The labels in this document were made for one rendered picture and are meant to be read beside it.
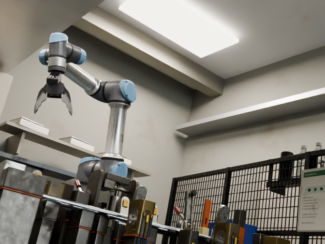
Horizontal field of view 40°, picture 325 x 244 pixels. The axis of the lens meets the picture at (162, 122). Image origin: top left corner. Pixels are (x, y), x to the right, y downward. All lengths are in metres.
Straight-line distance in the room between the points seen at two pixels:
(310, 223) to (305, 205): 0.10
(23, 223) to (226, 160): 4.22
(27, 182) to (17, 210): 0.08
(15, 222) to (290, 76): 4.24
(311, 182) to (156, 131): 3.74
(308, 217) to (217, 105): 3.79
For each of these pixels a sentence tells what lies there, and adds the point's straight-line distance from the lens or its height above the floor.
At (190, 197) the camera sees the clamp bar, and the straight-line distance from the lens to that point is 2.06.
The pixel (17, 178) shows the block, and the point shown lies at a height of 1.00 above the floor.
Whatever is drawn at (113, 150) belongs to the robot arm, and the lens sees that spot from 2.20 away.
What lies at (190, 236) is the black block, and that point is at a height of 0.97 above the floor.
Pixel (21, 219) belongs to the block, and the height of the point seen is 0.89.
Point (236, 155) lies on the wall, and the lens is 5.30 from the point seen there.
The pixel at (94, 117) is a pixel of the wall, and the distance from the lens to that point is 5.33.
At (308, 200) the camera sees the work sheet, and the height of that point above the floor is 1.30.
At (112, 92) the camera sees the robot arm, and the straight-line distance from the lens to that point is 2.26.
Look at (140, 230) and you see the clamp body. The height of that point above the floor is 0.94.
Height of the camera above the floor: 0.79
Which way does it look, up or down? 20 degrees up
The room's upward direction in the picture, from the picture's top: 11 degrees clockwise
